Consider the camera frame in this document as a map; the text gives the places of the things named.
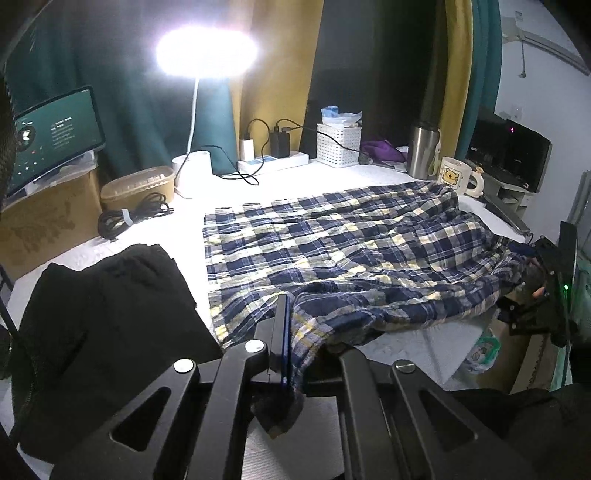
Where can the grey shelf stand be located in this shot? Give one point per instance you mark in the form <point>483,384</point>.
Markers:
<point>508,194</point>

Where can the white perforated plastic basket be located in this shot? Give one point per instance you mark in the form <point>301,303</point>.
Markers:
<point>337,145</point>

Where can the tablet with dark screen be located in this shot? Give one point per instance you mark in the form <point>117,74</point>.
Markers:
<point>55,134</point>

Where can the blue plaid shirt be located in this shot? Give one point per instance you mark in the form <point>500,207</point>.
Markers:
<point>351,244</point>

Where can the black charger plug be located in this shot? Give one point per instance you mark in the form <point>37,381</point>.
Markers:
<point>280,143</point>

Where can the yellow curtain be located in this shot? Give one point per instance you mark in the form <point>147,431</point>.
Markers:
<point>457,69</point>
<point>295,46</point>

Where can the white charger plug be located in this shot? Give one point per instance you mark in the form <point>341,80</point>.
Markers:
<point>247,147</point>

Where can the white textured table cover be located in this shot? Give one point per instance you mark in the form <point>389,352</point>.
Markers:
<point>295,182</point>

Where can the white power strip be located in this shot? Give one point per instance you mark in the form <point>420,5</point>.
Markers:
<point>277,161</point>

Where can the blue plastic bag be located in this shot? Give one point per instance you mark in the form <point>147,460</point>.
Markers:
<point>339,115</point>

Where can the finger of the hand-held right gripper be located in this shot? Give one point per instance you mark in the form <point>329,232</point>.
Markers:
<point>547,254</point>
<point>521,316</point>

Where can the printed plastic bag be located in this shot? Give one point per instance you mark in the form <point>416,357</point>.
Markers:
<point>482,353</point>

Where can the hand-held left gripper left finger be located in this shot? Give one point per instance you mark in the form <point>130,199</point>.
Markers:
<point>282,341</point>

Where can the white desk lamp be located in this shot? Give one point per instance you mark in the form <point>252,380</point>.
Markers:
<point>193,173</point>

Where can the purple cloth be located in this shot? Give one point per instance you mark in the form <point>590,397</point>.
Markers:
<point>381,150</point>

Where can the teal curtain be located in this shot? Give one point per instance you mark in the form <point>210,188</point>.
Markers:
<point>115,92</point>
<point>485,55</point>

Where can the black monitor on stand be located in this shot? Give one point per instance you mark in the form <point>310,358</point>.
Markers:
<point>508,147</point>

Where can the stainless steel tumbler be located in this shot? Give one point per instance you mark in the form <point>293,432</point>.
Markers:
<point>422,152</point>

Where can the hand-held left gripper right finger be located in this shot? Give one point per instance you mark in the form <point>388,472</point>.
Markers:
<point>355,374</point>

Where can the person's right hand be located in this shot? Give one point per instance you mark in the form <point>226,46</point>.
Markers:
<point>538,291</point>

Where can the white cartoon bear mug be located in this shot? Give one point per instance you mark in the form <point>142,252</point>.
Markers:
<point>455,177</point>

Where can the black folded garment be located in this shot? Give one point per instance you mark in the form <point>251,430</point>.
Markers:
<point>106,323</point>

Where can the beige lidded food container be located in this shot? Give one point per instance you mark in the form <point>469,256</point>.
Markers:
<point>138,184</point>

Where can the brown cardboard box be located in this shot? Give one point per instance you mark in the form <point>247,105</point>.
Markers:
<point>46,217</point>

